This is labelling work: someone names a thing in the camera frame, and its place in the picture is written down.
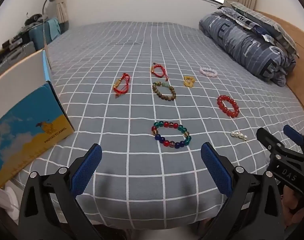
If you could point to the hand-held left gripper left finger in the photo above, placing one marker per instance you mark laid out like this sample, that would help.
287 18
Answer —
85 171

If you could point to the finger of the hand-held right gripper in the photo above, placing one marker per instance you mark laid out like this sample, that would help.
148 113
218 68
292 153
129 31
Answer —
293 133
269 138

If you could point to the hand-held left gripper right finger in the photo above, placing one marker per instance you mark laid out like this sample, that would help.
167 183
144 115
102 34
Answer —
218 171

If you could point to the blue and yellow cardboard box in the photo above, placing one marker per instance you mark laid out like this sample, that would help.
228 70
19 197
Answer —
29 135

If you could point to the person's right hand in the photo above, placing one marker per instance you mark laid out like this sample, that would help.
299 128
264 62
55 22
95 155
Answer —
291 206

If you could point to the wooden headboard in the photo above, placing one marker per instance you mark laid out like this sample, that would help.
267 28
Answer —
300 62

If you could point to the folded blue striped duvet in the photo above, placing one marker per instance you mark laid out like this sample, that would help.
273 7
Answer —
244 45

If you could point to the grey checked pillow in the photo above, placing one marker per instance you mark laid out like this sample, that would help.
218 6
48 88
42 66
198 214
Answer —
266 20

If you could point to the grey checked bed sheet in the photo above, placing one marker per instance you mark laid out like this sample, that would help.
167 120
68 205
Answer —
142 50

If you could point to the grey suitcase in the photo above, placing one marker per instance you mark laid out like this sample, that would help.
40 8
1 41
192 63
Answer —
16 55

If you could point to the blue suitcase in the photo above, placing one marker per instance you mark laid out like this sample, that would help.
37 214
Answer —
38 36

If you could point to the teal cloth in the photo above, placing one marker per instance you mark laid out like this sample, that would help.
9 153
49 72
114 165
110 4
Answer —
54 28

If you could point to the black headphones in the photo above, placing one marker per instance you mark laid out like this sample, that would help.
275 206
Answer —
33 18

